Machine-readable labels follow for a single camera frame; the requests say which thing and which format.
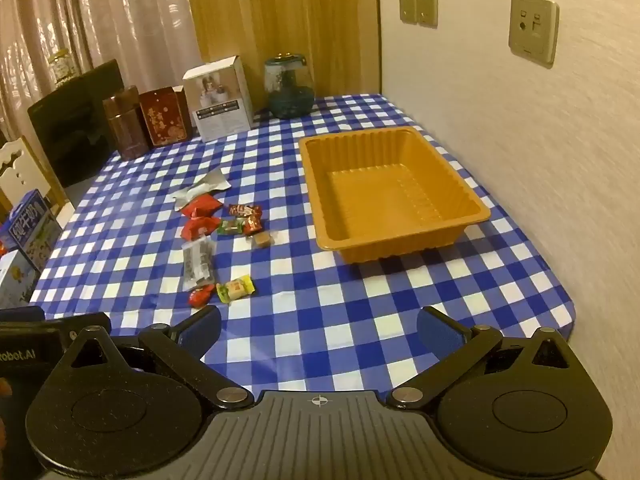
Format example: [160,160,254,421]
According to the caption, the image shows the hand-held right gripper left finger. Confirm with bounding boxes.
[60,305,253,408]

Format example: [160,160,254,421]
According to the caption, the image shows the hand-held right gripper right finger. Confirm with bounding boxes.
[387,305,576,408]

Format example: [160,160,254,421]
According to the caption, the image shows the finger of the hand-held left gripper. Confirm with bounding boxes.
[44,311,112,343]

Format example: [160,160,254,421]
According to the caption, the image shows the small red orange candy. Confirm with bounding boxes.
[187,283,216,307]

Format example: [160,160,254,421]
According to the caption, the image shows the yellow green candy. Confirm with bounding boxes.
[216,275,257,303]

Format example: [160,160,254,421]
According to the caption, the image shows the clear packet of dark snack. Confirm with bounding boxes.
[181,237,217,290]

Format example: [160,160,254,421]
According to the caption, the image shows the red snack packet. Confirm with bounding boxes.
[181,195,223,219]
[180,216,222,241]

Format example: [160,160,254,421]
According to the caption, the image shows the orange plastic tray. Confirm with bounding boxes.
[298,127,491,265]

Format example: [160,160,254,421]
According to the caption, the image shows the silver wrapper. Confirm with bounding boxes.
[169,169,232,211]

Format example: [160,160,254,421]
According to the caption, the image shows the small white blue box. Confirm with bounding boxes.
[0,249,41,311]

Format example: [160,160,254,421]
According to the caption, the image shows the blue milk carton box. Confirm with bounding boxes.
[0,189,63,273]

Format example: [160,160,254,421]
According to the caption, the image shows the blue white checkered tablecloth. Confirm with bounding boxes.
[30,94,578,411]

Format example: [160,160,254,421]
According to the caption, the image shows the white wooden chair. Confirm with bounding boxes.
[0,136,66,216]

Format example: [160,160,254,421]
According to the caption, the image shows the brown canister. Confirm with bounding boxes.
[102,85,150,162]

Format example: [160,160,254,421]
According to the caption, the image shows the red patterned gift box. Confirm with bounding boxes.
[138,85,193,148]

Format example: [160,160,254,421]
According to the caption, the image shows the white cardboard box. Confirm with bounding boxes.
[182,55,255,142]

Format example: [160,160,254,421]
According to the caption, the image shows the dark green glass jar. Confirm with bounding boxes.
[264,53,316,120]

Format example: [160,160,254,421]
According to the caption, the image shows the small clear glass jar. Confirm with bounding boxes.
[48,48,83,86]

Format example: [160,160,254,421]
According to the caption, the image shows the pale sheer curtain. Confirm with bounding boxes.
[0,0,203,136]

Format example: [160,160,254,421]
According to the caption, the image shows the large beige wall socket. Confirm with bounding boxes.
[508,0,560,65]

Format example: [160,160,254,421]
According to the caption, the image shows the wooden wall panel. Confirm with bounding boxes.
[182,0,383,113]

